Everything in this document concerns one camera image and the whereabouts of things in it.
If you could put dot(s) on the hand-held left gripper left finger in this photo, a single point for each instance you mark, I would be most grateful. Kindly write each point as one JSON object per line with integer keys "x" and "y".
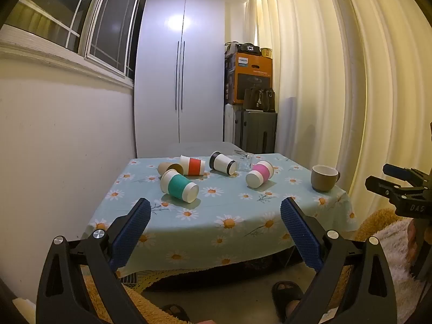
{"x": 130, "y": 233}

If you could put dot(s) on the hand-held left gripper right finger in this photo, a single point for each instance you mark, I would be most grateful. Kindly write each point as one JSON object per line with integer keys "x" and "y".
{"x": 302, "y": 233}

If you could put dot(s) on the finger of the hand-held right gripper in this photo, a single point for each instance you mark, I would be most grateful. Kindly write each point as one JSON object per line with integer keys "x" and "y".
{"x": 383, "y": 185}
{"x": 396, "y": 170}

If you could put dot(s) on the green sleeve paper cup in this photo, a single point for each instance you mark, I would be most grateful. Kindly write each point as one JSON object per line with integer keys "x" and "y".
{"x": 179, "y": 185}

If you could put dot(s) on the pink sleeve paper cup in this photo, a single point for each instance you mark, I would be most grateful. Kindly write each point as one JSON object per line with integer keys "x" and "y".
{"x": 260, "y": 172}

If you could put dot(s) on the brown paper cup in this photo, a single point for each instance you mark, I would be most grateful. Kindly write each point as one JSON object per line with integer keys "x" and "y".
{"x": 168, "y": 168}

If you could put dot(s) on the clear glass cup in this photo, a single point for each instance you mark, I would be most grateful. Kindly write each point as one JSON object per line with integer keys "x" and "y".
{"x": 244, "y": 160}

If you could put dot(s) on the red sleeve paper cup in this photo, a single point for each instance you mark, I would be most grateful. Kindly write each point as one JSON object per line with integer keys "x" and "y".
{"x": 194, "y": 166}

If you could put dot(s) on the black rim white paper cup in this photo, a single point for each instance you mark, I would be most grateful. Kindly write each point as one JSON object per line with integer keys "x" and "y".
{"x": 221, "y": 162}

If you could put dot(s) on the yellow cup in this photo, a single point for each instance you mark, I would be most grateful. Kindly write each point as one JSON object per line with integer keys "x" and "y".
{"x": 266, "y": 52}

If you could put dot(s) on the person's right hand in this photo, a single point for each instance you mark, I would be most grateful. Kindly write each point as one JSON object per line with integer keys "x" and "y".
{"x": 412, "y": 243}

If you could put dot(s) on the brown ceramic mug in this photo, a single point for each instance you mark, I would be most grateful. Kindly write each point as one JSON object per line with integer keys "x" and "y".
{"x": 322, "y": 179}

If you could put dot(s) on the person's right foot in sandal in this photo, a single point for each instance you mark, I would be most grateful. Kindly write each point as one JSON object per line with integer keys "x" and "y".
{"x": 287, "y": 297}

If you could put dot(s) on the person's foot in sandal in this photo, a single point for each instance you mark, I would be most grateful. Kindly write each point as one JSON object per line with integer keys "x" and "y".
{"x": 175, "y": 312}
{"x": 287, "y": 297}

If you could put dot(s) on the daisy print tablecloth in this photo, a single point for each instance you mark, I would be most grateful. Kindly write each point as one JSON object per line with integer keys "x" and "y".
{"x": 236, "y": 206}

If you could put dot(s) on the yellow fluffy rug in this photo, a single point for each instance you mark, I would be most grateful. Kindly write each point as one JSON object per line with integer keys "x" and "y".
{"x": 135, "y": 305}

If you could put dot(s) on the white fluffy blanket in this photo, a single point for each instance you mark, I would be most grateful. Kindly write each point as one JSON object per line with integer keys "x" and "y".
{"x": 401, "y": 276}

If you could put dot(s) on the person's left foot in sandal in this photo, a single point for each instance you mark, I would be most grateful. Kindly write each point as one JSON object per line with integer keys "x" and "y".
{"x": 175, "y": 312}

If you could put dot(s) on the grey suitcase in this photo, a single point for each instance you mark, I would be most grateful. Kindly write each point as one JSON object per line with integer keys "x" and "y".
{"x": 258, "y": 131}

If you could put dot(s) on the cream curtain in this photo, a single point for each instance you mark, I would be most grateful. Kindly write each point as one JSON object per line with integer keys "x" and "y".
{"x": 320, "y": 74}

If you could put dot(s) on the white foam piece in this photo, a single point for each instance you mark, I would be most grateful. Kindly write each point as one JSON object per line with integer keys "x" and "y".
{"x": 24, "y": 310}

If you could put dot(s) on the dark handbag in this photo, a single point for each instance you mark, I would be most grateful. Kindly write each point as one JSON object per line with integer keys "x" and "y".
{"x": 260, "y": 100}

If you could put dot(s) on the white wardrobe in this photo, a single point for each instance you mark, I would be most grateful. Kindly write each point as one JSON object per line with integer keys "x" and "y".
{"x": 158, "y": 74}

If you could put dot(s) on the orange cardboard box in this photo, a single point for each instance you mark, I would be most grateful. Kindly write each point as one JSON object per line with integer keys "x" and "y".
{"x": 251, "y": 74}

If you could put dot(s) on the window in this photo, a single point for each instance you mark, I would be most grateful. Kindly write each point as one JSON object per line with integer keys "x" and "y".
{"x": 101, "y": 17}

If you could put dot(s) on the black camera bag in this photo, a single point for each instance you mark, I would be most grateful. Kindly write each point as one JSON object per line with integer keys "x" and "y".
{"x": 248, "y": 49}

